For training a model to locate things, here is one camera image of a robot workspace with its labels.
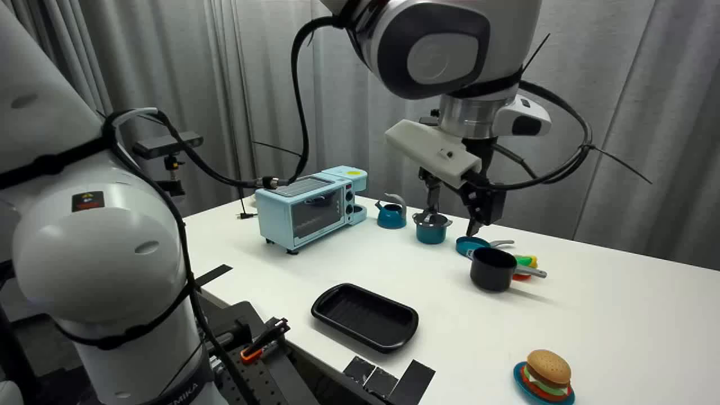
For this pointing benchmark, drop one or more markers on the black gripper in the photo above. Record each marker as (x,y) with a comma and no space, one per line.
(484,176)

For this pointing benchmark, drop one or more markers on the grey pot lid with knob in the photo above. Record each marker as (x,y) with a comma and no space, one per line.
(432,220)

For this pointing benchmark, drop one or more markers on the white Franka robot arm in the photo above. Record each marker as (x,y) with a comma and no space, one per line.
(97,248)

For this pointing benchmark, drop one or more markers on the blue toy pot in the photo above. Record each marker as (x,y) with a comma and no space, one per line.
(430,232)

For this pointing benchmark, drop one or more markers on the small blue frying pan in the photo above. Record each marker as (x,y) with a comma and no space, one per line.
(471,246)

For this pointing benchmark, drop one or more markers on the teal toy kettle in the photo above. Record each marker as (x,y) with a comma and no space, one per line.
(389,214)

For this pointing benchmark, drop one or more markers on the black toy saucepan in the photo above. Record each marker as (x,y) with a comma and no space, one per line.
(493,270)

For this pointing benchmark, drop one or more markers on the green yellow toy vegetable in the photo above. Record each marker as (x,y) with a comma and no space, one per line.
(527,261)

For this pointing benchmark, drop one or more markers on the red toy food piece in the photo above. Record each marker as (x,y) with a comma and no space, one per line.
(519,277)

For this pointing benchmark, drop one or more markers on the black ridged tray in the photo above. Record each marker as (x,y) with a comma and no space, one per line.
(365,315)

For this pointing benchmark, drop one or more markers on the light blue toy oven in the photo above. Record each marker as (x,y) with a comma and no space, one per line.
(307,211)

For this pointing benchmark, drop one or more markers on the black flat square plate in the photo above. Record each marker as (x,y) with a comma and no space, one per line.
(411,383)
(380,383)

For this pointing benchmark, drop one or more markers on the small blue plate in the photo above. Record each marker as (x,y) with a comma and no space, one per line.
(519,378)

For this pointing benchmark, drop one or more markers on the toy burger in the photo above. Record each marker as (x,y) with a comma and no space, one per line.
(547,375)

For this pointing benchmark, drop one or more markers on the grey curtain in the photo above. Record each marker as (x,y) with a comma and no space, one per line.
(644,114)

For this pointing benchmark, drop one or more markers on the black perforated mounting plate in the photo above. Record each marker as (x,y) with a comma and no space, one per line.
(300,378)

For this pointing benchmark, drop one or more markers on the black clamp with orange tip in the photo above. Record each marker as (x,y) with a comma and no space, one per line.
(262,338)

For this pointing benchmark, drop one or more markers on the black camera on stand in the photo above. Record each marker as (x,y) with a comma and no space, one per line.
(169,144)

